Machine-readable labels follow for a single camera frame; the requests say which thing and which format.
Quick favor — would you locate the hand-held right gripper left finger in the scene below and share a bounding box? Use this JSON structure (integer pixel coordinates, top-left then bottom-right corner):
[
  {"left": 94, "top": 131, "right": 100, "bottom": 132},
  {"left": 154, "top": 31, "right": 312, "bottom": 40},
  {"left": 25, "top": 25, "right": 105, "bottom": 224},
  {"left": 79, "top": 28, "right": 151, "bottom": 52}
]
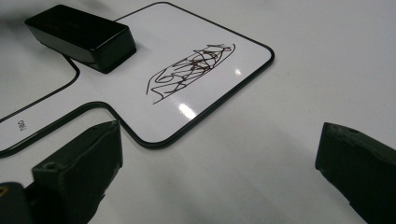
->
[{"left": 31, "top": 119, "right": 123, "bottom": 224}]

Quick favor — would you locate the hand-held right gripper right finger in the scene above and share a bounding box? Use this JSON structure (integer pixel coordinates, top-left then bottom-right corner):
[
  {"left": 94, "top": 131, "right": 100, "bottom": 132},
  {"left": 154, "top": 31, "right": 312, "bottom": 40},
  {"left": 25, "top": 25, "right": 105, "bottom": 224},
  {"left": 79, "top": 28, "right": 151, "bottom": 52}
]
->
[{"left": 315, "top": 121, "right": 396, "bottom": 224}]

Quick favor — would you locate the black whiteboard eraser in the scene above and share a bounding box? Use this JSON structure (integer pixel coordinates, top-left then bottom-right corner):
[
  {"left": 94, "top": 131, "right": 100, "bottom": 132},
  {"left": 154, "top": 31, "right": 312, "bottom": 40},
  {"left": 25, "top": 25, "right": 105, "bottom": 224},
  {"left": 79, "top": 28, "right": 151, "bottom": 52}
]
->
[{"left": 23, "top": 4, "right": 137, "bottom": 75}]

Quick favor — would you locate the white paddle-shaped whiteboard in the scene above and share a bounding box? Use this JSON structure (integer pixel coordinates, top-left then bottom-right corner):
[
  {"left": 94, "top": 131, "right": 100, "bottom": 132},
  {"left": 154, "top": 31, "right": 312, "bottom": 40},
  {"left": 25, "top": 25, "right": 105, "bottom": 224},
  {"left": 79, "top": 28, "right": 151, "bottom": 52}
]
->
[{"left": 0, "top": 1, "right": 276, "bottom": 159}]

